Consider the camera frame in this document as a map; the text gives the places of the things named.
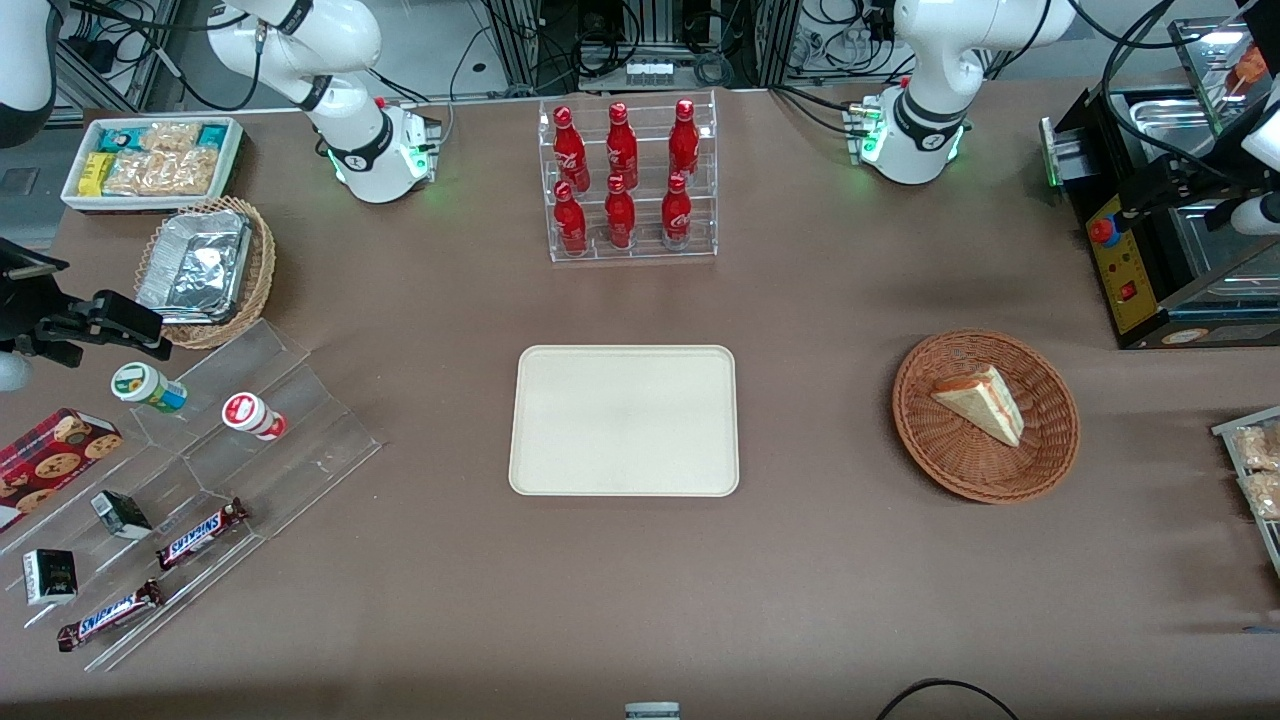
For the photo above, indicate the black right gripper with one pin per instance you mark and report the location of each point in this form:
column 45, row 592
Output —
column 22, row 303

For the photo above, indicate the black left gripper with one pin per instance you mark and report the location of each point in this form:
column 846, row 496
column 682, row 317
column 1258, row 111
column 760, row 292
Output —
column 1171, row 183

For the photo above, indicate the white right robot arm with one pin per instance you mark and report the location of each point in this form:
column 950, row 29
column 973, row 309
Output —
column 355, row 150

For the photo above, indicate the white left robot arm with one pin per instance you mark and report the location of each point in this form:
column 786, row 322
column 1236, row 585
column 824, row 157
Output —
column 925, row 110

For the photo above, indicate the light wicker basket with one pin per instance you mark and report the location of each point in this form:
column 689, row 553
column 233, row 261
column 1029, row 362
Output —
column 258, row 270

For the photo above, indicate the grey metal tray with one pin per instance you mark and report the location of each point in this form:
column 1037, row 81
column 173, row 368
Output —
column 1225, row 432

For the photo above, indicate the triangular wrapped sandwich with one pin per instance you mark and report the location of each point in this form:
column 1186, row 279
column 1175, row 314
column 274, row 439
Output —
column 985, row 405

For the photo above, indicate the brown round wicker basket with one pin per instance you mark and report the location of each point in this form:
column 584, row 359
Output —
column 960, row 460

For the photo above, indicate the cream plastic tray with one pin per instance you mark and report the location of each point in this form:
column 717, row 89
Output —
column 625, row 420

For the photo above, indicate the green lid yogurt cup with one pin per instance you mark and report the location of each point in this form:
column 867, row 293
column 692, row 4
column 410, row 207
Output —
column 145, row 386

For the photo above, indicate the black machine with yellow panel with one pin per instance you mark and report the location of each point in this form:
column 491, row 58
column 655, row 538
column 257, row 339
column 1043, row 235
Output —
column 1135, row 290

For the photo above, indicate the stacked aluminium foil trays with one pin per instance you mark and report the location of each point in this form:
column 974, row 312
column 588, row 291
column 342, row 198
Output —
column 195, row 265

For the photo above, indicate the red tartan cookie box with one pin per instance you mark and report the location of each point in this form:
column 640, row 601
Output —
column 50, row 462

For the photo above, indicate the white rectangular snack bin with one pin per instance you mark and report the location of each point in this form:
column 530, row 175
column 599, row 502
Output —
column 70, row 195

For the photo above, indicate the yellow snack packet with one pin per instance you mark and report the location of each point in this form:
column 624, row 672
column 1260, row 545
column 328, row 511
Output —
column 96, row 173

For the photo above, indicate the clear cracker bag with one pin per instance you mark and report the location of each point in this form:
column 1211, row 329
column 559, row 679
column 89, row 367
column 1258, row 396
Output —
column 170, row 137
column 188, row 172
column 132, row 174

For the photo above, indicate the red lid yogurt cup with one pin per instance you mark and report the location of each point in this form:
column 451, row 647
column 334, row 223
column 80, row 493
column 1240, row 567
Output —
column 250, row 414

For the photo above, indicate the small dark green box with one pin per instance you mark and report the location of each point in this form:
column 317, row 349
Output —
column 50, row 577
column 122, row 514

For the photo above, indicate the teal snack packet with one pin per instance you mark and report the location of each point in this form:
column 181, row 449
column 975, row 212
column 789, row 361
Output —
column 214, row 135
column 122, row 137

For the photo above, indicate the Snickers chocolate bar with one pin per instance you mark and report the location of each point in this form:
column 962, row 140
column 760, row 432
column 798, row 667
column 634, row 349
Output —
column 200, row 535
column 110, row 617

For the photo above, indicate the clear acrylic stepped stand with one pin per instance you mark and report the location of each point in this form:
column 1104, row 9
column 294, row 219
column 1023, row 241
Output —
column 300, row 440

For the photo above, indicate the clear bag of snacks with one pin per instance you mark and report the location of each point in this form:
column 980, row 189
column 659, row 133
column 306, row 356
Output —
column 1260, row 447
column 1265, row 495

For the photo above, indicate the red cola bottle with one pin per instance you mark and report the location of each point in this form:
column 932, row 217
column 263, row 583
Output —
column 620, row 215
column 570, row 150
column 621, row 148
column 570, row 222
column 677, row 212
column 684, row 140

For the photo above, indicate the clear acrylic bottle rack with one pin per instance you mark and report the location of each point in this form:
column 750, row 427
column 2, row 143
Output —
column 645, row 255

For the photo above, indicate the white power strip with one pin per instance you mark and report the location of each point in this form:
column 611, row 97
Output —
column 650, row 71

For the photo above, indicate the small grey device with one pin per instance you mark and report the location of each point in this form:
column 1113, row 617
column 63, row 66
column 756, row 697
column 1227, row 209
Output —
column 652, row 712

